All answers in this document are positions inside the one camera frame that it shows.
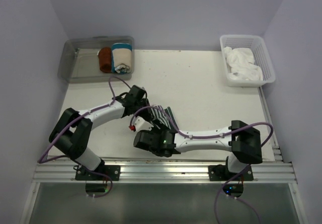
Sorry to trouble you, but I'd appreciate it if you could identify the green white striped towel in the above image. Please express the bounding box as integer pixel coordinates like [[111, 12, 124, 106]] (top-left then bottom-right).
[[150, 105, 178, 130]]

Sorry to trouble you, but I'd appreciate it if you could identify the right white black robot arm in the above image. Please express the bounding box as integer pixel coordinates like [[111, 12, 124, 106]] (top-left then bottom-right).
[[130, 117, 263, 180]]

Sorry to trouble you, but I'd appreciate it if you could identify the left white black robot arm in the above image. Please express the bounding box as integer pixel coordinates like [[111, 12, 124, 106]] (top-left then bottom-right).
[[49, 85, 148, 180]]

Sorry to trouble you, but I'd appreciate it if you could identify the beige teal rolled towel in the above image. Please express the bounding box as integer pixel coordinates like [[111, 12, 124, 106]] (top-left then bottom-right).
[[111, 43, 132, 74]]

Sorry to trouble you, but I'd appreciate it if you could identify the brown rolled towel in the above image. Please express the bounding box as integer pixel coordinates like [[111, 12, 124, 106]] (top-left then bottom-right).
[[98, 47, 112, 73]]

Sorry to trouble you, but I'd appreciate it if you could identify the clear grey plastic bin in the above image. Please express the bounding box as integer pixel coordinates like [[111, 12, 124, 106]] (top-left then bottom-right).
[[57, 36, 134, 84]]

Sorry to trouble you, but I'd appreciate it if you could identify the white plastic basket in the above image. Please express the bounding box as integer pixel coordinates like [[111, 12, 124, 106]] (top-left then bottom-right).
[[220, 35, 276, 88]]

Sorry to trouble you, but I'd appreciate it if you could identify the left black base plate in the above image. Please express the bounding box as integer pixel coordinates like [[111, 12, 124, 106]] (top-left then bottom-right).
[[73, 165, 121, 181]]

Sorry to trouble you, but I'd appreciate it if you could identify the aluminium mounting rail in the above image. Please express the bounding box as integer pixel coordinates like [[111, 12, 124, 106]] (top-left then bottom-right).
[[32, 159, 297, 184]]

